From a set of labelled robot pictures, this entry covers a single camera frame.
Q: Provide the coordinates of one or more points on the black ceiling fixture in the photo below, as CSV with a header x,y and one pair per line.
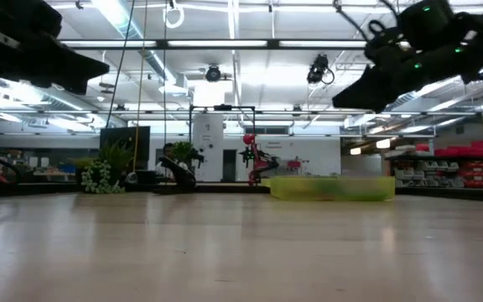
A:
x,y
478,76

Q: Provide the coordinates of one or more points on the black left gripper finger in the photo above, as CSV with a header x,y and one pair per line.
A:
x,y
82,67
69,86

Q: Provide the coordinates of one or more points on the white column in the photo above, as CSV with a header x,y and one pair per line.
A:
x,y
208,138

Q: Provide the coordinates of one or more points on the black low platform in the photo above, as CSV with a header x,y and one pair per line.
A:
x,y
224,188

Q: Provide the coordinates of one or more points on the red robot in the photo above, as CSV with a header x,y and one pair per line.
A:
x,y
260,161

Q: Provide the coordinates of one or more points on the shelf with red bins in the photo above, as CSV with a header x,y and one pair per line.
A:
x,y
476,172

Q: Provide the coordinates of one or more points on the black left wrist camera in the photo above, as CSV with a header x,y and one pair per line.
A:
x,y
40,17

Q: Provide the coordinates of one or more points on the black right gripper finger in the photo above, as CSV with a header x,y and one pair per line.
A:
x,y
363,92

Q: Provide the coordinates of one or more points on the small bushy green plant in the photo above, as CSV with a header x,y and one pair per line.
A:
x,y
183,149

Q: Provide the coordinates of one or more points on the seated person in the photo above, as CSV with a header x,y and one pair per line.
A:
x,y
167,149

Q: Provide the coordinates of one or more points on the black background robot arm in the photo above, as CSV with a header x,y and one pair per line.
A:
x,y
180,174

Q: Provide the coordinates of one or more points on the long white light strip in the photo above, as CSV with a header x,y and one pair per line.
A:
x,y
216,43
321,43

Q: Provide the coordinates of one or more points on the pale green succulent plant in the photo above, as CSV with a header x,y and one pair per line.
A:
x,y
99,178

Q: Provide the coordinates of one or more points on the lime green plastic bin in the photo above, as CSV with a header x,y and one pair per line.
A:
x,y
329,189

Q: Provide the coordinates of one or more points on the short white light strip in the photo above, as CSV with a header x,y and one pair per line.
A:
x,y
115,43

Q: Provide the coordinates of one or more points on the dark grey door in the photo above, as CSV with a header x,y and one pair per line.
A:
x,y
229,165

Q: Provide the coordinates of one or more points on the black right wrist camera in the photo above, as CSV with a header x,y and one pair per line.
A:
x,y
384,54

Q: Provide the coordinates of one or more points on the black monitor screen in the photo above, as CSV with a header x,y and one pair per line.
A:
x,y
141,138

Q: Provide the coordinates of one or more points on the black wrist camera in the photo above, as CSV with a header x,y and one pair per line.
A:
x,y
384,54
40,17

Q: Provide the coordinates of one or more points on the black hanging camera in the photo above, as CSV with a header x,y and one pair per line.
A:
x,y
318,69

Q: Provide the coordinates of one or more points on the round black overhead camera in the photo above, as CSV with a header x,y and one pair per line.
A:
x,y
213,74

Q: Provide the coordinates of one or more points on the thin black metal frame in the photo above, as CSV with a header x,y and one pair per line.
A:
x,y
222,107

